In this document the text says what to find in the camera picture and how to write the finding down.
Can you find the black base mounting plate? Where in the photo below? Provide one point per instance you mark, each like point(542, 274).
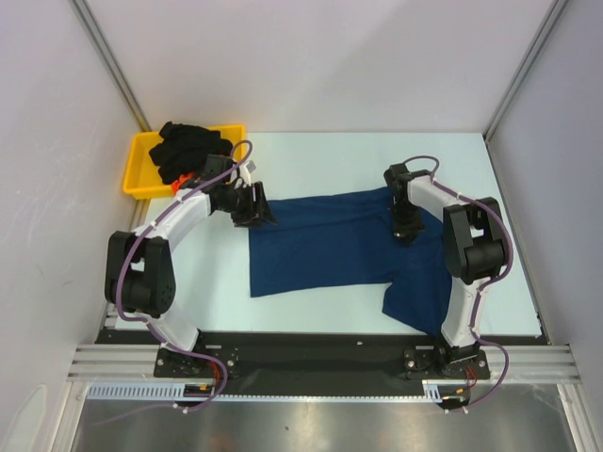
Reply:
point(322, 365)

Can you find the yellow plastic bin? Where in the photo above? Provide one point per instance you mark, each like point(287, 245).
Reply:
point(141, 178)

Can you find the black t shirt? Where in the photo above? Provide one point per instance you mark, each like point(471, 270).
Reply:
point(185, 148)

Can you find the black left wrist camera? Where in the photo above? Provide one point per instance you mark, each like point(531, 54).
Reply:
point(215, 165)

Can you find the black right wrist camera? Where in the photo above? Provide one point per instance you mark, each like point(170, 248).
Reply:
point(397, 178)

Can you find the light blue cable duct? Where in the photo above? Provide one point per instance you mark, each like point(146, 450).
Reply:
point(183, 392)

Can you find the blue t shirt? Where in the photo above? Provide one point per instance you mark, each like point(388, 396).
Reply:
point(347, 239)

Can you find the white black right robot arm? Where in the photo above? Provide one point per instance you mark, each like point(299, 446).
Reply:
point(478, 251)

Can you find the orange t shirt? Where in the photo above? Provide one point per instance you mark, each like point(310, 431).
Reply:
point(182, 179)

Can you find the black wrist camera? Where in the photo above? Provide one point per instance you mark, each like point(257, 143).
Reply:
point(215, 165)
point(397, 178)

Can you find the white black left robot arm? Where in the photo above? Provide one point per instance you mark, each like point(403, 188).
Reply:
point(140, 279)

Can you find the aluminium frame rail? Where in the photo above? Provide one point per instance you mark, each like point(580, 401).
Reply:
point(113, 362)

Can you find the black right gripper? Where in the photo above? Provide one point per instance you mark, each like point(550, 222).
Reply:
point(406, 224)

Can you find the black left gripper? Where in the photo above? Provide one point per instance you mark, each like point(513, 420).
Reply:
point(254, 210)

